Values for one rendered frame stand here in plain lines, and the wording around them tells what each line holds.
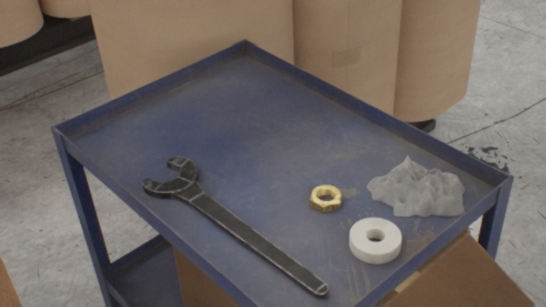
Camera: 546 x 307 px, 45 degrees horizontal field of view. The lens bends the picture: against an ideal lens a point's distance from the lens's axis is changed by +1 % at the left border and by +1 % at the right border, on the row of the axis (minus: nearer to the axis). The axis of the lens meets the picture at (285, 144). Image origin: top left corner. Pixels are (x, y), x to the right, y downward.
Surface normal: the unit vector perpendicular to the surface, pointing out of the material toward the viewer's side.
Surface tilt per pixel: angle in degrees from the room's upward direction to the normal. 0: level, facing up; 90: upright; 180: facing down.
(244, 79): 0
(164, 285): 0
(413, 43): 90
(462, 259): 26
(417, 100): 90
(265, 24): 90
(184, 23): 90
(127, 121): 0
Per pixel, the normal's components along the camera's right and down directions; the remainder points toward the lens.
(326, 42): 0.03, 0.61
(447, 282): 0.27, -0.53
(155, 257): -0.04, -0.79
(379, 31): 0.69, 0.42
